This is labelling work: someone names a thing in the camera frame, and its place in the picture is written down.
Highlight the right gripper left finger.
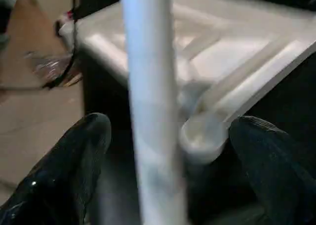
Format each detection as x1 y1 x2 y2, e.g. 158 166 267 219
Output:
0 113 112 225

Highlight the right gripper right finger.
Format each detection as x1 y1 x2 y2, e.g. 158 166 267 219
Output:
229 116 316 225

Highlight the white plastic table leg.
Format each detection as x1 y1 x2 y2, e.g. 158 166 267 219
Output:
119 0 189 225

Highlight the white plastic table top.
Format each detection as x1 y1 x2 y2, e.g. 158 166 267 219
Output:
59 0 316 164

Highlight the red black patterned shoe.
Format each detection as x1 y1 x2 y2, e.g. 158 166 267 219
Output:
26 51 82 88

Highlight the black mat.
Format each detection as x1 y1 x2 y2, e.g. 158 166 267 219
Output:
80 0 316 225

